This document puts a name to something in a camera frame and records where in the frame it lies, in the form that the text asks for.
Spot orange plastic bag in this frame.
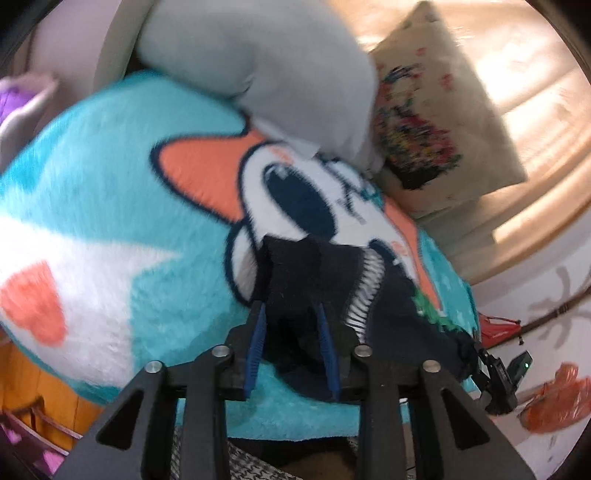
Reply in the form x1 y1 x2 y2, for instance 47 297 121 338
519 362 590 434

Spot brown wooden stick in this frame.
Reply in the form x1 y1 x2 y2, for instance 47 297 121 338
516 286 591 337

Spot red bag on floor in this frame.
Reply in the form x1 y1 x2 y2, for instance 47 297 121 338
479 313 522 349

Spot beige curtain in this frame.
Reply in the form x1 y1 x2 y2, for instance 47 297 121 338
322 0 591 285

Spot orange wooden bed frame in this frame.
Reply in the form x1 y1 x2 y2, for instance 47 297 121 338
1 334 102 452

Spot turquoise cartoon fleece blanket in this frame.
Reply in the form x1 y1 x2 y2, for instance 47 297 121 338
0 69 482 440

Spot grey plush pillow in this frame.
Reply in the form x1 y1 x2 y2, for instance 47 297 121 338
137 1 380 173

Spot beige floral print cushion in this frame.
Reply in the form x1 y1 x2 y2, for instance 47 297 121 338
372 1 528 218

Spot dark navy striped pants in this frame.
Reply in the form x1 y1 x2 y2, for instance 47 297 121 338
254 236 479 401

